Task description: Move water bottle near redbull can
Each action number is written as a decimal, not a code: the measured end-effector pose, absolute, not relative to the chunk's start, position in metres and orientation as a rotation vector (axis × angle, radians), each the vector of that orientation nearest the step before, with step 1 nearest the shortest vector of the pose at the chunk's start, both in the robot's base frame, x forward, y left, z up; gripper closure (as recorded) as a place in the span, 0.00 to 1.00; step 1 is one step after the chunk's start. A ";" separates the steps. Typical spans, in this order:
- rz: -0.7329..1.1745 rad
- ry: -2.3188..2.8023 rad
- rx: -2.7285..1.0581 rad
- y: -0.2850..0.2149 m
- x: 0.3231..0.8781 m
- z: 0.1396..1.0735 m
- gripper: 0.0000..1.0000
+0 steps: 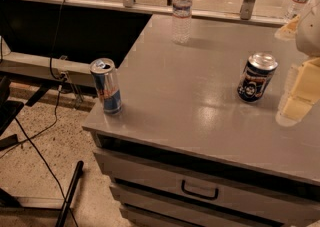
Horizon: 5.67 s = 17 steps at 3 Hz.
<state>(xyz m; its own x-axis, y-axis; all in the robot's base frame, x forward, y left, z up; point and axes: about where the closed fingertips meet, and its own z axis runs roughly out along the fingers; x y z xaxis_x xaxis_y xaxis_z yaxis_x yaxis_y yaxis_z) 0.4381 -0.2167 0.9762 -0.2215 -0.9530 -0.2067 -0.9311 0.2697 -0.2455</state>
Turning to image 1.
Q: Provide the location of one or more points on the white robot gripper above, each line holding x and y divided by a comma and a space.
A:
310, 32

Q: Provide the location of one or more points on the black panel under bench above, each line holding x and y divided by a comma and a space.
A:
82, 34

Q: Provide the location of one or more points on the blue silver redbull can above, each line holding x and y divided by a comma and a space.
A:
104, 74

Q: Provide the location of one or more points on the black drawer handle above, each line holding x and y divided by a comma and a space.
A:
199, 192

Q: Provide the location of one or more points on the dark blue printed can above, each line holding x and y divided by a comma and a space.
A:
257, 73

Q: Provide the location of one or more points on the black metal stand leg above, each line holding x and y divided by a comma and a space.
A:
66, 206

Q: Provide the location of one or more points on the grey drawer cabinet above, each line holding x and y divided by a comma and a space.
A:
182, 119

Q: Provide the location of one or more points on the clear plastic water bottle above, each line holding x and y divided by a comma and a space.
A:
181, 20

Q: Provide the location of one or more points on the metal railing frame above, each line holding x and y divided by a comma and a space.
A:
265, 12

